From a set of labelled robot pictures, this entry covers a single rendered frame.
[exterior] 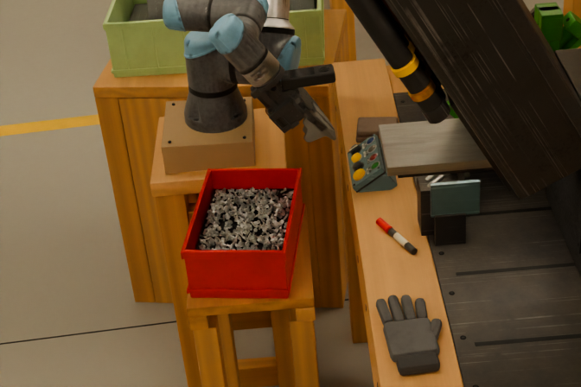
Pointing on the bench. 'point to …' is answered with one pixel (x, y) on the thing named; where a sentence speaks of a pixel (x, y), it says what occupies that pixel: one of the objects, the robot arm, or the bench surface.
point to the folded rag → (366, 125)
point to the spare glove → (410, 335)
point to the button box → (375, 178)
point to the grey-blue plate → (453, 209)
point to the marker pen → (396, 236)
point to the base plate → (509, 288)
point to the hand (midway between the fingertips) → (334, 132)
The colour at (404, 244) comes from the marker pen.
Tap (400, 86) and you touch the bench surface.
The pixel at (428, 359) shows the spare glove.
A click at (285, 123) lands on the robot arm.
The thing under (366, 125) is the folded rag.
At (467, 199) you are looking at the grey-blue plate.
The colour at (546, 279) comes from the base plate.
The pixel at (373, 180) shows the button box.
